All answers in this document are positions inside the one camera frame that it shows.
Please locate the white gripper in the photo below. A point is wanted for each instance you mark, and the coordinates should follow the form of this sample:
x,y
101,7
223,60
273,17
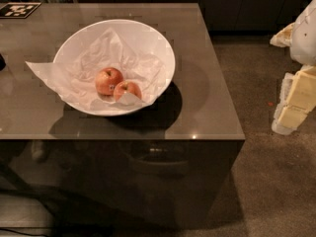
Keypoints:
x,y
304,39

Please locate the white bowl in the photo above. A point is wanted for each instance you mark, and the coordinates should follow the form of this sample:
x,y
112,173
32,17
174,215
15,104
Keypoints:
x,y
131,37

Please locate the red apple with sticker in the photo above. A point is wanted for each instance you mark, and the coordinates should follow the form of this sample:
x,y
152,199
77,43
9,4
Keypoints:
x,y
107,79

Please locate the dark glossy table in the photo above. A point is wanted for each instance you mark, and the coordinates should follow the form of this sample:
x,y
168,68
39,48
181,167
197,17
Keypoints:
x,y
161,166

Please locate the white crumpled paper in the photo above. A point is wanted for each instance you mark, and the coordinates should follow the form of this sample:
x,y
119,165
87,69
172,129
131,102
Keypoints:
x,y
79,76

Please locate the dark object at left edge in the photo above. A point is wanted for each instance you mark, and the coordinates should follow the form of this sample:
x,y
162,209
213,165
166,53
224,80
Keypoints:
x,y
2,62

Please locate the black white fiducial marker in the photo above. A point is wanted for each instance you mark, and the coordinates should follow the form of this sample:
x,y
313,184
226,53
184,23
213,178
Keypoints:
x,y
18,10

